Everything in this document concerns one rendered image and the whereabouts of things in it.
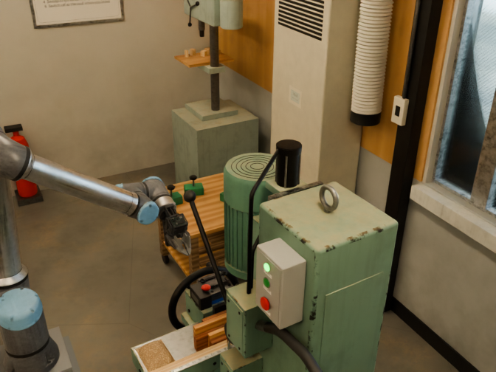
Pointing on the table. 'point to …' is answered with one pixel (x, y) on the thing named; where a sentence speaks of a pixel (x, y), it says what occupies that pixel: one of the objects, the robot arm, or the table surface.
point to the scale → (199, 360)
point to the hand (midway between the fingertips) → (187, 253)
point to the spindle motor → (238, 164)
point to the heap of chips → (154, 355)
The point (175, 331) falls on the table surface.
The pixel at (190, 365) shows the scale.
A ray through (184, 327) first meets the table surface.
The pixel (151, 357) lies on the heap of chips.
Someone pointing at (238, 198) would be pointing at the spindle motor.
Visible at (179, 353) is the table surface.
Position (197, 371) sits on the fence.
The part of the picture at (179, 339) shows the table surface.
